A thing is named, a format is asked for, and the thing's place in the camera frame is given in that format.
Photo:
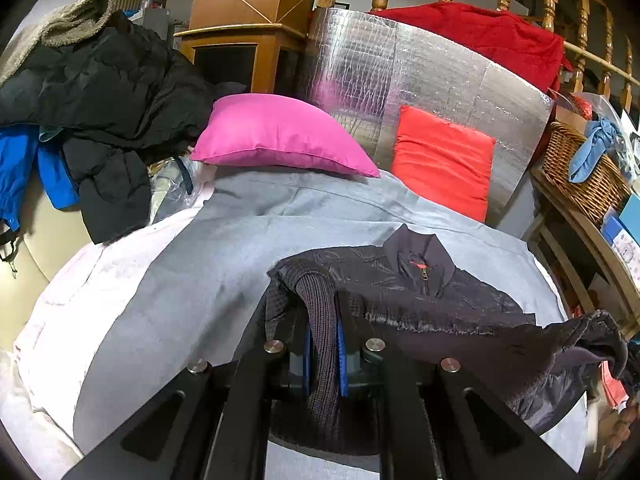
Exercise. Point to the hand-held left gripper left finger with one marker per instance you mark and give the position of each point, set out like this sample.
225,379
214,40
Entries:
305,360

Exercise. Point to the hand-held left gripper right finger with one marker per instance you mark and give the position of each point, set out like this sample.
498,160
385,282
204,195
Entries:
342,360

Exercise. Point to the dark zip-up jacket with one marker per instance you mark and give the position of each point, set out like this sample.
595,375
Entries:
450,300

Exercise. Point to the person's right hand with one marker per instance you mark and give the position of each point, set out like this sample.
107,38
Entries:
617,430

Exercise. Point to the grey bed sheet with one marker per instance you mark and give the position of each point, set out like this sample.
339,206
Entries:
200,270

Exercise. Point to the red pillow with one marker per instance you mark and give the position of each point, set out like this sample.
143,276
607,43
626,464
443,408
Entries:
440,165

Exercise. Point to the clear plastic bag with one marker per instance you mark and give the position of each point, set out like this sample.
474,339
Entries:
170,185

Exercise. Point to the pink pillow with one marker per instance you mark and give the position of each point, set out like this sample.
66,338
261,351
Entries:
280,135

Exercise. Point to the white duvet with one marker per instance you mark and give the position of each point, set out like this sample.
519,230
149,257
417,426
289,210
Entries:
75,300

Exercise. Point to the wooden rack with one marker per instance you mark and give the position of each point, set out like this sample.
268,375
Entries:
575,220

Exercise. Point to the wicker basket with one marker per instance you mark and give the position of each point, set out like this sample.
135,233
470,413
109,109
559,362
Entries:
565,160

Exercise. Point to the silver foil insulation panel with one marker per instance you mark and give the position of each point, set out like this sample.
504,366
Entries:
440,75

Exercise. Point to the blue and white box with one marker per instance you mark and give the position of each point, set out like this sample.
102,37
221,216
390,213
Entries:
622,240

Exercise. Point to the light blue cloth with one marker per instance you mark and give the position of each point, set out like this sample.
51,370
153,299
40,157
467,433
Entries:
592,155

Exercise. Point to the black puffer jacket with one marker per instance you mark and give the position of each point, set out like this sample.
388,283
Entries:
100,85

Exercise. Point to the blue jacket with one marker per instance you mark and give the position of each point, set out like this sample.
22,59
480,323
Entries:
20,160

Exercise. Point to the red fleece blanket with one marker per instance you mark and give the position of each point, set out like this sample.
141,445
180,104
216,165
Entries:
490,35

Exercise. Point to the olive fleece garment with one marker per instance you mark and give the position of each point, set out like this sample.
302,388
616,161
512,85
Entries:
75,20

